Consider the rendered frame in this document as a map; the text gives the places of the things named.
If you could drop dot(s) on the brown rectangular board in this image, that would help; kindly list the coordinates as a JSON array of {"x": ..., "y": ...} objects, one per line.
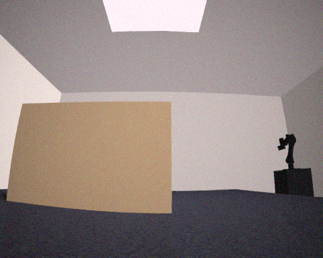
[{"x": 113, "y": 156}]

